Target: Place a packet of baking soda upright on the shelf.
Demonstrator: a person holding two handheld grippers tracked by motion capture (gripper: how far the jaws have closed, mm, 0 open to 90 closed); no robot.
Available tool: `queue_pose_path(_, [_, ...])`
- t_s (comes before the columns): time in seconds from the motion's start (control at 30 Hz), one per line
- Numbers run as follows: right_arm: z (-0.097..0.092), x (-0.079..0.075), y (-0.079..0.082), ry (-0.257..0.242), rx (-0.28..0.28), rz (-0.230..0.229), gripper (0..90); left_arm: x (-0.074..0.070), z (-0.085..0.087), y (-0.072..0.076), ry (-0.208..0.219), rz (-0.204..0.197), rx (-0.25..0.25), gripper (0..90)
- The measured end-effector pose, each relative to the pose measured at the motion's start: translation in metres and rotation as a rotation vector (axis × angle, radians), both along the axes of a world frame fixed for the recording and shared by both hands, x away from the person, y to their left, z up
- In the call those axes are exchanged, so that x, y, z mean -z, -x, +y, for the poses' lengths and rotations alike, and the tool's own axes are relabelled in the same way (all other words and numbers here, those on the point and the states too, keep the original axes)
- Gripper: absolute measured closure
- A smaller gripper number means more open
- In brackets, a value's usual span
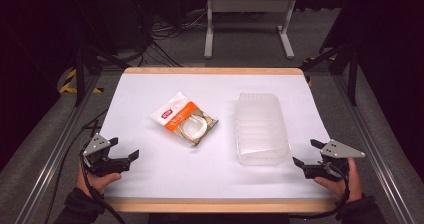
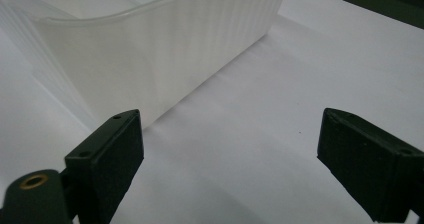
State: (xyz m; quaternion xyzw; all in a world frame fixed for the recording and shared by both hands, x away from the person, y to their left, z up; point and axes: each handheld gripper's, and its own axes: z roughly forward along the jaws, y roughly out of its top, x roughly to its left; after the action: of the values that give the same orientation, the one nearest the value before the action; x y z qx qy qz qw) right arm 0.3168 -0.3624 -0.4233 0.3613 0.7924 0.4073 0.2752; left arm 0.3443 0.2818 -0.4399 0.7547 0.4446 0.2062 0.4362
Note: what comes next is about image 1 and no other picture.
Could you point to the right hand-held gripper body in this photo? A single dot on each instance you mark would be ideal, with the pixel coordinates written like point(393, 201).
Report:
point(336, 152)

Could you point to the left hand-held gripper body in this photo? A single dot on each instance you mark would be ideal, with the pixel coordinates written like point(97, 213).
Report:
point(100, 164)

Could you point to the clear plastic container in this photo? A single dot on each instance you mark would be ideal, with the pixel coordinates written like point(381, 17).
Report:
point(261, 130)

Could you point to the orange and white snack packet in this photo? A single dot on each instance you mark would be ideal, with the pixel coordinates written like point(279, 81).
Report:
point(180, 115)

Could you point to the person's left hand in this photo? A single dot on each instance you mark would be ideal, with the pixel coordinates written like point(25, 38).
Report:
point(95, 184)

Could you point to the person's right hand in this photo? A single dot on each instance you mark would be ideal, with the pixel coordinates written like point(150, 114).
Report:
point(350, 185)

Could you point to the yellow and black hazard tape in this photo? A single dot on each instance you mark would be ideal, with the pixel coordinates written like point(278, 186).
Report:
point(68, 84)

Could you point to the black metal stand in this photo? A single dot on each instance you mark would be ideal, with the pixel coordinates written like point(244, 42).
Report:
point(80, 74)
point(352, 74)

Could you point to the white metal stand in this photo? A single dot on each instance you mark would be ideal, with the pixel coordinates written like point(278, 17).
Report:
point(250, 4)

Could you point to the aluminium frame rail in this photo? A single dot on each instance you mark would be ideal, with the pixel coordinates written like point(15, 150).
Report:
point(50, 164)
point(376, 150)

